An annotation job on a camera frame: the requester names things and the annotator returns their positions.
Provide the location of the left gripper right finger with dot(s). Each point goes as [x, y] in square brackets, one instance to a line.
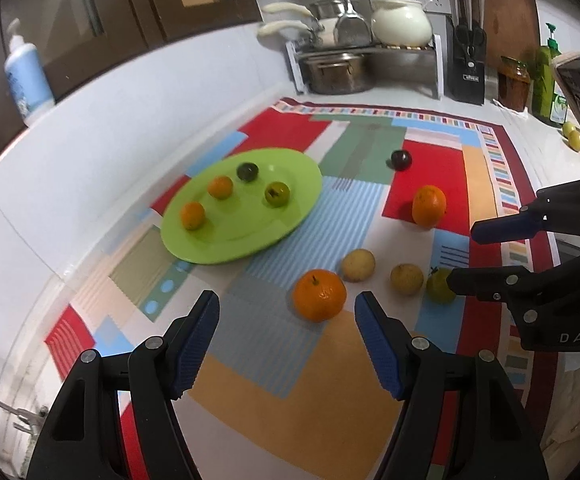
[465, 402]

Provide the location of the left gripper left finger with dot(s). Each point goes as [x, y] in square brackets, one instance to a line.
[82, 434]

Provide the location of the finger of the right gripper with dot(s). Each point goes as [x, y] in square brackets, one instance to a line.
[555, 209]
[489, 282]

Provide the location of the green fruit front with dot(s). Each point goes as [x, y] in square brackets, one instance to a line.
[437, 287]

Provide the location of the green fruit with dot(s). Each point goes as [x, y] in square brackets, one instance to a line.
[277, 194]
[437, 287]

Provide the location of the tan round fruit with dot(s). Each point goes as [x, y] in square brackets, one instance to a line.
[358, 265]
[407, 279]

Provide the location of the large orange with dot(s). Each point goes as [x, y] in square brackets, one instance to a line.
[428, 206]

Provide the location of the dark plum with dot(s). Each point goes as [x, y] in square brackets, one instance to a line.
[247, 172]
[401, 160]

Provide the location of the orange with stem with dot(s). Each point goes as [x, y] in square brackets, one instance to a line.
[319, 295]

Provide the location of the small orange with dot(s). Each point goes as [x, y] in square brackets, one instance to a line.
[192, 216]

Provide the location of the small orange mandarin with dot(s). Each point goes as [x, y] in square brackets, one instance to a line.
[220, 188]

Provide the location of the brown sauce jar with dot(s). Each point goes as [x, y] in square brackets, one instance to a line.
[513, 83]

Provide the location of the green dish soap bottle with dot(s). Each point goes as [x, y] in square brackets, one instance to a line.
[548, 101]

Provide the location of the colourful patchwork cloth mat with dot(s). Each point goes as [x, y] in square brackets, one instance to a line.
[280, 397]

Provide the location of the black knife block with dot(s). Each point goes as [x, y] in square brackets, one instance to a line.
[467, 45]

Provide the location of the white ceramic pot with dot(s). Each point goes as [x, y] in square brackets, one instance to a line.
[401, 23]

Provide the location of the green plate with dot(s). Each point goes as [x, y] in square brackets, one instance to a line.
[244, 223]

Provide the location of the steel stock pot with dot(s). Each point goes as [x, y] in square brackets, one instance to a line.
[341, 73]

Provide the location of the metal spatula turner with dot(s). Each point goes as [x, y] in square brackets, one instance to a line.
[352, 29]

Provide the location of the white metal shelf rack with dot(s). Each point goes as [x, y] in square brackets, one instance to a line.
[420, 68]

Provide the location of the white blue pump bottle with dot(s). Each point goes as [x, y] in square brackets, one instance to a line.
[27, 81]

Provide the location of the white handled saucepan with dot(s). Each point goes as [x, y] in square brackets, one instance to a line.
[314, 23]

